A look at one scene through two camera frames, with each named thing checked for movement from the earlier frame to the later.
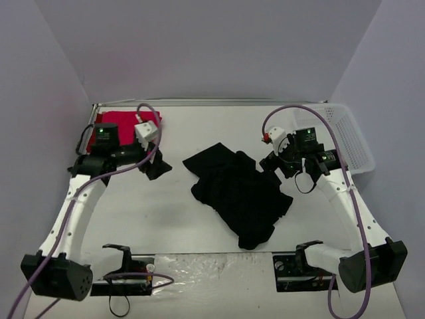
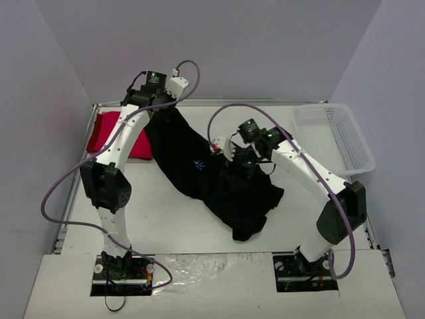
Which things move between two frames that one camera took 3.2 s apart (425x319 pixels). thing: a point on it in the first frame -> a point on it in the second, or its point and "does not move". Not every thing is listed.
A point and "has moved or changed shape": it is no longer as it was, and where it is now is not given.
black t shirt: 249,201 has moved or changed shape
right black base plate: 291,276 does not move
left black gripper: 148,161 -> 163,100
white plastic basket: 337,121 does not move
